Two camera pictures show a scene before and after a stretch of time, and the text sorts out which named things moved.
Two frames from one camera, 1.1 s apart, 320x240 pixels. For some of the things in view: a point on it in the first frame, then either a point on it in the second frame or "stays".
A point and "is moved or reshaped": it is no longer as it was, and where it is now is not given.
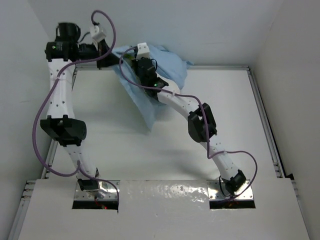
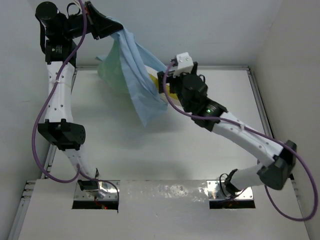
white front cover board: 164,210 stays
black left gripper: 110,60 -> 99,25
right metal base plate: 215,192 stays
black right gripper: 135,64 -> 171,79
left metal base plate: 108,191 stays
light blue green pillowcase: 167,62 is moved or reshaped
